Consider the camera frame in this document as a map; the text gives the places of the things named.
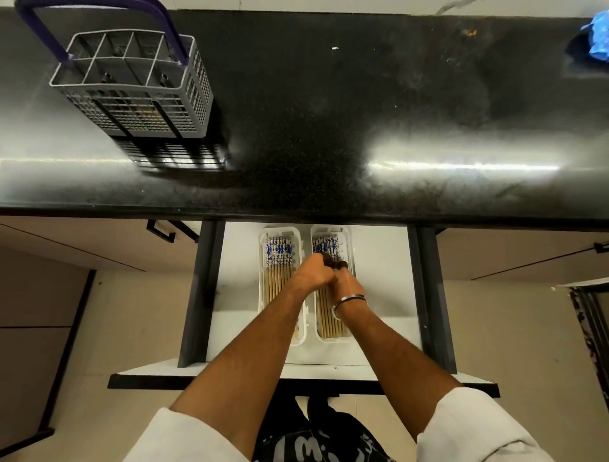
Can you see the person's left hand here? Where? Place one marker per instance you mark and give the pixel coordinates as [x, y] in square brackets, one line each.
[311, 276]

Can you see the person's right hand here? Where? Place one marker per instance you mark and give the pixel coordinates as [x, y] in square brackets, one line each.
[347, 285]

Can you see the person's left fingers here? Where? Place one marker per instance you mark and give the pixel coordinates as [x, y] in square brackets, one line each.
[326, 262]

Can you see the person's right fingers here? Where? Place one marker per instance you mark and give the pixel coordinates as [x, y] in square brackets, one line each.
[343, 269]

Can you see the person's right forearm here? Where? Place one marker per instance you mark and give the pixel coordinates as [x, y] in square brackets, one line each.
[395, 361]

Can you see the person's left forearm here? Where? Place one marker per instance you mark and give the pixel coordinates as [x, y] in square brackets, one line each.
[247, 361]

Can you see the white drawer with black sides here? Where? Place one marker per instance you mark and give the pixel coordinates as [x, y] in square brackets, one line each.
[380, 285]

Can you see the bundle of blue-patterned wooden chopsticks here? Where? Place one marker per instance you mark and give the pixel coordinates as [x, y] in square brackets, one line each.
[278, 281]
[328, 323]

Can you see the white plastic chopstick tray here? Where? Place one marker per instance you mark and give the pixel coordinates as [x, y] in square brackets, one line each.
[314, 328]
[261, 285]

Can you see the black trousers with white print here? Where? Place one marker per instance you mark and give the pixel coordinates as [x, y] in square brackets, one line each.
[328, 428]

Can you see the beige cabinet door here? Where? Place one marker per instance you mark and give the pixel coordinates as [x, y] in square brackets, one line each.
[95, 242]

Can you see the white shirt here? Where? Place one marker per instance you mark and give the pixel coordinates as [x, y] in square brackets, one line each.
[166, 442]

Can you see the blue crumpled cloth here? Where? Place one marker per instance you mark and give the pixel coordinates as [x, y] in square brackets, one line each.
[598, 38]

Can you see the black white marbled frame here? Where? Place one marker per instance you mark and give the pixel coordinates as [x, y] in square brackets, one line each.
[590, 328]

